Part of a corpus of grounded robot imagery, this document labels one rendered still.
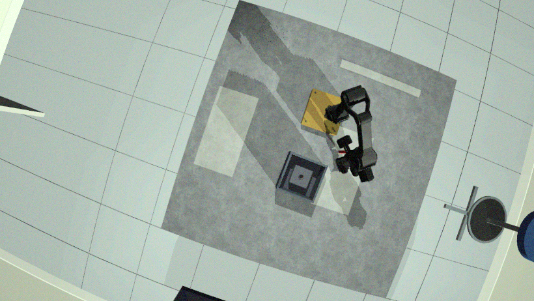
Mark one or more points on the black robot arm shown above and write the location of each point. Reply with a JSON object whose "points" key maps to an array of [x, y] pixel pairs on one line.
{"points": [[364, 156]]}

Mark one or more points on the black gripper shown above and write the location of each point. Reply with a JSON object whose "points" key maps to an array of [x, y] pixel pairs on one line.
{"points": [[343, 143]]}

